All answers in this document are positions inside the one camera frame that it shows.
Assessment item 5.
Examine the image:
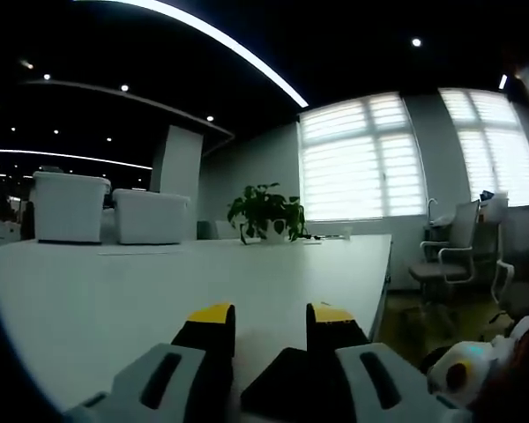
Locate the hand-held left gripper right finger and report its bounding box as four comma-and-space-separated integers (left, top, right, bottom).
306, 301, 473, 423

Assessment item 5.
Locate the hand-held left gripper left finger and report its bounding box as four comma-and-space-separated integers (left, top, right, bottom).
63, 301, 237, 423

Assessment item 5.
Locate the black fixed fixture clamp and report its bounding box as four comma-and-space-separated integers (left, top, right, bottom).
240, 346, 337, 423

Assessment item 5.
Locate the white desk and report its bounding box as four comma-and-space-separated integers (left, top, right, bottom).
0, 233, 393, 415

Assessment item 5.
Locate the grey office chair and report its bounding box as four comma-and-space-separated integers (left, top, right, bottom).
491, 204, 529, 310
408, 198, 482, 306

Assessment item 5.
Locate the large white storage box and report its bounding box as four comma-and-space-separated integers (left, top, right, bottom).
32, 170, 112, 245

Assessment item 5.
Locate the potted green plant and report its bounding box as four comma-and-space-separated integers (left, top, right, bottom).
227, 182, 308, 246

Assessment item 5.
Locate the window with white blind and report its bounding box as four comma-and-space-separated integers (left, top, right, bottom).
438, 86, 529, 209
297, 91, 427, 221

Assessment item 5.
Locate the group of ceiling spotlights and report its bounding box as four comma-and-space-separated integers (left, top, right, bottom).
8, 38, 422, 145

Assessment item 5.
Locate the curved ceiling light strip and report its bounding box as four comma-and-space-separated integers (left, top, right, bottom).
77, 0, 310, 108

